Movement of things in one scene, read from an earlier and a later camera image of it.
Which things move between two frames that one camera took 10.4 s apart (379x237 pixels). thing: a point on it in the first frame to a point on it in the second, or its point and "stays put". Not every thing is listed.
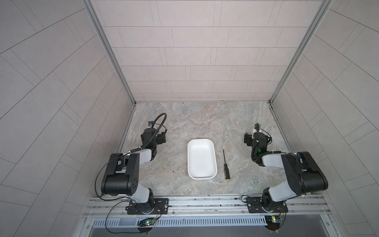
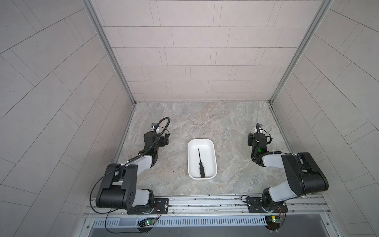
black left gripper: [159, 139] stays put
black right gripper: [247, 138] stays put
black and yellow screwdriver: [226, 173] to [201, 168]
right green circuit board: [274, 221] stays put
